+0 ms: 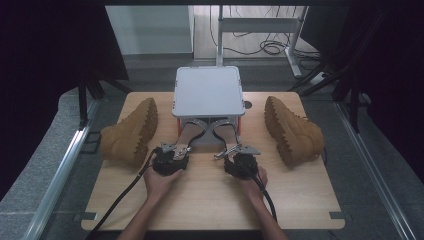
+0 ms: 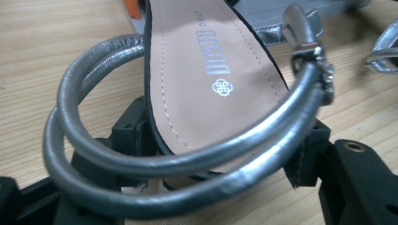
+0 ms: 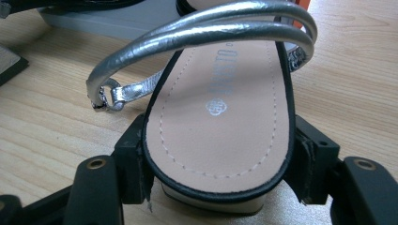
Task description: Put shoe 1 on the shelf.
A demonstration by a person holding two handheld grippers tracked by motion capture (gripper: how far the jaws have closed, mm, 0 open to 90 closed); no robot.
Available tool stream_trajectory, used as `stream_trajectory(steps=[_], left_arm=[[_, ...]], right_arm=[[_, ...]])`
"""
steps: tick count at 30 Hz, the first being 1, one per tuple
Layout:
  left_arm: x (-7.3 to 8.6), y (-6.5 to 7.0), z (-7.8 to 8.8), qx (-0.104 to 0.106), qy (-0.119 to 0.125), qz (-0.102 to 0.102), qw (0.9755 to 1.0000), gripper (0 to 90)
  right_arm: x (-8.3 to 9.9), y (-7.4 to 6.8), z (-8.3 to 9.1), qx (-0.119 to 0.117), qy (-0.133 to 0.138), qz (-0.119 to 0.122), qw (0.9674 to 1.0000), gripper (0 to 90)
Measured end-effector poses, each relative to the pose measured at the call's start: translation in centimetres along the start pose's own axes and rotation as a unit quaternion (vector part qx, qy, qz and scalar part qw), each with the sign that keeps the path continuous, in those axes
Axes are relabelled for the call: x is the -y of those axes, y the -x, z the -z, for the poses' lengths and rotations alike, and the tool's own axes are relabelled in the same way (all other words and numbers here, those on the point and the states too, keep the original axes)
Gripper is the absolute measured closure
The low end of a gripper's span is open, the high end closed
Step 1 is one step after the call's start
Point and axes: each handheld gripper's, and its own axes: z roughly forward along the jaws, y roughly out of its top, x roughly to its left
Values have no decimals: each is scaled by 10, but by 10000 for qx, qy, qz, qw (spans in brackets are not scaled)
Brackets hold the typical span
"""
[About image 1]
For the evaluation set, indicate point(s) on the tan suede lace-up boot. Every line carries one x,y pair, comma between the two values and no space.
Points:
128,133
295,128

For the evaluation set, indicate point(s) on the white power strip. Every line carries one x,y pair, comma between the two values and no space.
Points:
318,78

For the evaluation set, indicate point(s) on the white shoe rack orange legs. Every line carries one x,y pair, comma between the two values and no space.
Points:
208,90

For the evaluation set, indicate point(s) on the white cabinet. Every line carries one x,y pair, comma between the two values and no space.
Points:
150,30

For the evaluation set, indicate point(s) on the black curtain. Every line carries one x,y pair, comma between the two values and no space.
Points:
393,83
40,66

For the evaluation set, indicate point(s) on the black silver heeled sandal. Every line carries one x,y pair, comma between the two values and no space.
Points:
228,135
188,135

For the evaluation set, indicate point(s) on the aluminium rail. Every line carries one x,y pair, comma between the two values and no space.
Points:
373,173
56,186

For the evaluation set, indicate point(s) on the white metal desk frame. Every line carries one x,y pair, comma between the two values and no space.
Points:
256,25

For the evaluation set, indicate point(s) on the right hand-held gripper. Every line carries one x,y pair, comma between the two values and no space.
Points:
241,165

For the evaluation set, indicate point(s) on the black square bracket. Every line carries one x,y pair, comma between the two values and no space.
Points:
83,146

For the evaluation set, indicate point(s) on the black metal stand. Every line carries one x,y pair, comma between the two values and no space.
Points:
353,100
82,100

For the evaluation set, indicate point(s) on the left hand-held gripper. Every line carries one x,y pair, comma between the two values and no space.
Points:
168,163

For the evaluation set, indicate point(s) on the person's left hand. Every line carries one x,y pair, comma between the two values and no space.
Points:
160,185

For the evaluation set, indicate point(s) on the person's right hand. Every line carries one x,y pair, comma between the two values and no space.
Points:
255,186

